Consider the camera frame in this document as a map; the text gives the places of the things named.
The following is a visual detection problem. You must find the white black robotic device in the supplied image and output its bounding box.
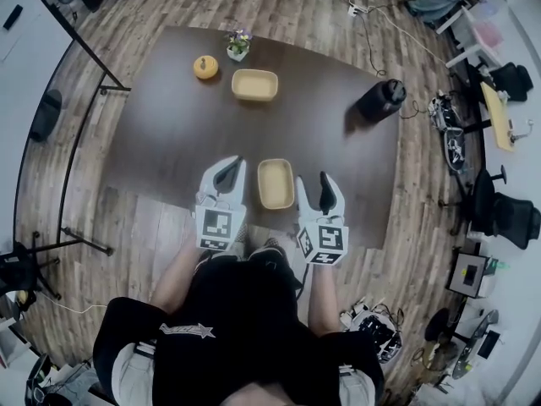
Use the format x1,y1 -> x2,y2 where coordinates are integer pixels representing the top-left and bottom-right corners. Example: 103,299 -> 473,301
443,125 -> 468,171
427,94 -> 462,125

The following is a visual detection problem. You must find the person's black t-shirt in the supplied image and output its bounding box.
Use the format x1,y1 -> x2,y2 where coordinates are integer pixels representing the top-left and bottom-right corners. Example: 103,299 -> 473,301
91,247 -> 385,406

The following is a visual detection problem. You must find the potted purple flower plant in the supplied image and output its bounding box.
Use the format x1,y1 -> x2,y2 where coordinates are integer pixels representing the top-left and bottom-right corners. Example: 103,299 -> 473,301
224,27 -> 254,63

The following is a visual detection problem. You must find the black rectangular device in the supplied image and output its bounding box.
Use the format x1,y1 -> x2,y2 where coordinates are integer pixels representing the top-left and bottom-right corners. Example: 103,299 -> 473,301
3,4 -> 23,31

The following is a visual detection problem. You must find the orange pumpkin ornament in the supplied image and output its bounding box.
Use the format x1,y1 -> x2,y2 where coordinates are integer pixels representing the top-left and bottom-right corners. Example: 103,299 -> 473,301
193,56 -> 219,80

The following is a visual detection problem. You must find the white table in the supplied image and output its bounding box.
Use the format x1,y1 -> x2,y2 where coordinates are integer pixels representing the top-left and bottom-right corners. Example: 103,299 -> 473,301
434,4 -> 508,69

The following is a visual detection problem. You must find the white open electronics case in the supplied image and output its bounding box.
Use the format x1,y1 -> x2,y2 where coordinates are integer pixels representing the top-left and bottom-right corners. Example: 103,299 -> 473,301
340,298 -> 405,365

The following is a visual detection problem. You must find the black waste bin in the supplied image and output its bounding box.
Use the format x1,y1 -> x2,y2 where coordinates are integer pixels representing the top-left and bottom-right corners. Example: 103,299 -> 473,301
30,90 -> 63,143

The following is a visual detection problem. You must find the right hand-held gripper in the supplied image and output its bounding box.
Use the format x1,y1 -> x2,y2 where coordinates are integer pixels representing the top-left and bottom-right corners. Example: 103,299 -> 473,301
295,171 -> 350,266

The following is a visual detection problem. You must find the grey box with black panel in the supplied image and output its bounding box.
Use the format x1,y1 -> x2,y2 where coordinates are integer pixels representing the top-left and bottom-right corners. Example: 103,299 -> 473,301
446,251 -> 489,299

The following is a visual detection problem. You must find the small black screen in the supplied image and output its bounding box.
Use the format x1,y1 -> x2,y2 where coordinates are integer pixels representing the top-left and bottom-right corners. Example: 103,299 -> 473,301
479,330 -> 503,359

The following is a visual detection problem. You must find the large dark water jug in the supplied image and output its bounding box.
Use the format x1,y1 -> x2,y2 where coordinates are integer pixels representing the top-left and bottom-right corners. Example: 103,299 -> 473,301
357,78 -> 408,120

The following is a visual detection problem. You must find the black office chair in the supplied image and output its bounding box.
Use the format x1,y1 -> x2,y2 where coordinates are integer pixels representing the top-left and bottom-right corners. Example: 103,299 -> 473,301
439,165 -> 541,251
477,61 -> 534,103
0,239 -> 63,302

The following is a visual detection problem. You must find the round glass side table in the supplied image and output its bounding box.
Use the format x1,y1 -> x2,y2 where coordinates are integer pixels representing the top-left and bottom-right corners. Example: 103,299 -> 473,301
424,307 -> 500,381

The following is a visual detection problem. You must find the person's left forearm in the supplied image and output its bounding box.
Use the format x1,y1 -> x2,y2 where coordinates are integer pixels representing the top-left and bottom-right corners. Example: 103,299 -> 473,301
150,245 -> 208,315

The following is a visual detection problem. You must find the pink translucent storage box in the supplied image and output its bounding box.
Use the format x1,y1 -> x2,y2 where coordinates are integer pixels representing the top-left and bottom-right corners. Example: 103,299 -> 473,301
471,17 -> 506,52

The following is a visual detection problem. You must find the person's right forearm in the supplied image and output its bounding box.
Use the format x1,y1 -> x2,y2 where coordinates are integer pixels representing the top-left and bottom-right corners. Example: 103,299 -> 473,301
307,262 -> 342,336

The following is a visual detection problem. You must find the white desk with black frame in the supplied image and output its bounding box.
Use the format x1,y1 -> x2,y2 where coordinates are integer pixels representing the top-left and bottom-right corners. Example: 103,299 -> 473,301
0,0 -> 133,261

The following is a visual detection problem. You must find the small light wooden desk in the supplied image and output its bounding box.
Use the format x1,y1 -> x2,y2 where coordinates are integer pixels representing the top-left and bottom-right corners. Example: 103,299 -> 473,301
479,80 -> 517,154

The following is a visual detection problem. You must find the light grey shoulder strap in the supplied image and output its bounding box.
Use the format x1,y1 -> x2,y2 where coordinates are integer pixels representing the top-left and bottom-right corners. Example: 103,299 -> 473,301
337,364 -> 376,406
112,340 -> 156,406

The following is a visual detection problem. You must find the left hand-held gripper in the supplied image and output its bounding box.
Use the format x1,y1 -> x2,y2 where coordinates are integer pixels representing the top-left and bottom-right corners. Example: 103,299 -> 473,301
194,155 -> 248,252

